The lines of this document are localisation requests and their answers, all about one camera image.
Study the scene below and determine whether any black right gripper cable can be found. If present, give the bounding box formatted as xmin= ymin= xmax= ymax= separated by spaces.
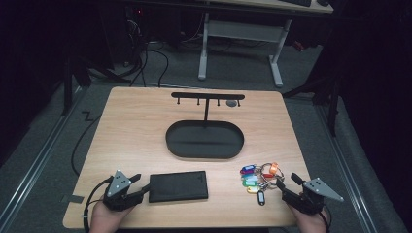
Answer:
xmin=319 ymin=205 xmax=332 ymax=233

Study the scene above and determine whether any bundle of black cables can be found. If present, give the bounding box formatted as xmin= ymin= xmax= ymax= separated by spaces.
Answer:
xmin=115 ymin=40 xmax=170 ymax=88

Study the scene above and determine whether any metal floor rail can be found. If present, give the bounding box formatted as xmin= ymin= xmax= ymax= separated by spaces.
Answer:
xmin=314 ymin=103 xmax=379 ymax=233
xmin=0 ymin=86 xmax=89 ymax=233

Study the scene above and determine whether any black keyboard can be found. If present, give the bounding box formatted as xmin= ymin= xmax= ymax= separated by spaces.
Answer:
xmin=280 ymin=0 xmax=313 ymax=8

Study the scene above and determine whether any black key rack with tray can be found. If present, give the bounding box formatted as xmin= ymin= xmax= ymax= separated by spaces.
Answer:
xmin=165 ymin=91 xmax=246 ymax=160

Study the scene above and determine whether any black floor cable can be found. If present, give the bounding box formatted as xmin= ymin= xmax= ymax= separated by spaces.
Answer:
xmin=70 ymin=113 xmax=102 ymax=178

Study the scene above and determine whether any black tape patch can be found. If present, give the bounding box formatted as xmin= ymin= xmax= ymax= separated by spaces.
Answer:
xmin=60 ymin=194 xmax=85 ymax=205

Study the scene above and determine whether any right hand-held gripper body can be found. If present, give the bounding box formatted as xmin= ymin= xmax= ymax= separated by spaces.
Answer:
xmin=281 ymin=177 xmax=345 ymax=216

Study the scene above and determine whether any black wallet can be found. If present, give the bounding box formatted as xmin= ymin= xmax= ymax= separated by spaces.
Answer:
xmin=148 ymin=170 xmax=209 ymax=204

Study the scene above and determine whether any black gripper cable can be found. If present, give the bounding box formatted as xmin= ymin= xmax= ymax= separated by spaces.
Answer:
xmin=83 ymin=179 xmax=115 ymax=233
xmin=319 ymin=205 xmax=332 ymax=233

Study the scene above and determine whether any person's right hand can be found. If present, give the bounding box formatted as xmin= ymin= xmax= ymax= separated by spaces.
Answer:
xmin=287 ymin=203 xmax=331 ymax=233

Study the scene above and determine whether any bunch of coloured key tags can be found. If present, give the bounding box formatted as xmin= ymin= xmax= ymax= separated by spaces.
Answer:
xmin=239 ymin=161 xmax=287 ymax=207

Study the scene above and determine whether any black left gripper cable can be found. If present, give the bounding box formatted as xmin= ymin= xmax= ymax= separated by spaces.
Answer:
xmin=83 ymin=179 xmax=115 ymax=233

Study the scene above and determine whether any black computer tower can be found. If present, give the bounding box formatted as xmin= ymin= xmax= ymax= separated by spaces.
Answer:
xmin=123 ymin=5 xmax=148 ymax=67

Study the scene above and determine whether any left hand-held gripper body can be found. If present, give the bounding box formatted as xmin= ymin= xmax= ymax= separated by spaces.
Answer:
xmin=102 ymin=169 xmax=144 ymax=213

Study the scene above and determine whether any person's left hand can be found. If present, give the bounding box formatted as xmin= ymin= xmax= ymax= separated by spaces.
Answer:
xmin=88 ymin=197 xmax=134 ymax=233

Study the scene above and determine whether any black metal stand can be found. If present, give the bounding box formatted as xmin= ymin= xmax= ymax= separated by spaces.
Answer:
xmin=281 ymin=72 xmax=343 ymax=138
xmin=60 ymin=52 xmax=93 ymax=117

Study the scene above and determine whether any white desk frame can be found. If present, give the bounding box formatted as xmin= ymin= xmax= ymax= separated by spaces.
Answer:
xmin=197 ymin=0 xmax=334 ymax=88

